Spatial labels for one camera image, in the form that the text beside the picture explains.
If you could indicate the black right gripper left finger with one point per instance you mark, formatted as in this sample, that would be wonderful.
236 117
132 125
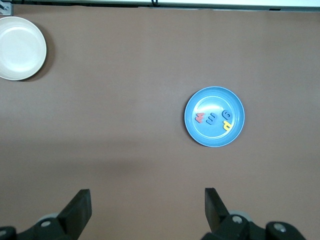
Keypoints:
75 215

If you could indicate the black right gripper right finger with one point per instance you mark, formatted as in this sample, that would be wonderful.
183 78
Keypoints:
220 217

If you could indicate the yellow foam letter r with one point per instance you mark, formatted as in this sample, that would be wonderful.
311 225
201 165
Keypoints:
227 126

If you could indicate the blue foam small letter m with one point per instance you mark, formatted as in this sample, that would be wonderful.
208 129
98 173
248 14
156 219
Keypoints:
211 119

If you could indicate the red foam letter w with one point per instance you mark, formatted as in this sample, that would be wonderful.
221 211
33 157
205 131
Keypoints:
199 118

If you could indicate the small blue foam letter b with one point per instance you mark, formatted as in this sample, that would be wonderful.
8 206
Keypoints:
226 115

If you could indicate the blue round plate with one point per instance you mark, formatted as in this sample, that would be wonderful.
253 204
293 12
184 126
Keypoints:
215 100

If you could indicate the beige round plate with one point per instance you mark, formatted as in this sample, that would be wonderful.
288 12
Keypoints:
17 50

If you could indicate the metal table edge bracket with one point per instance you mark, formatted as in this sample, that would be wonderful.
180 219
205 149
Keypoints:
5 8

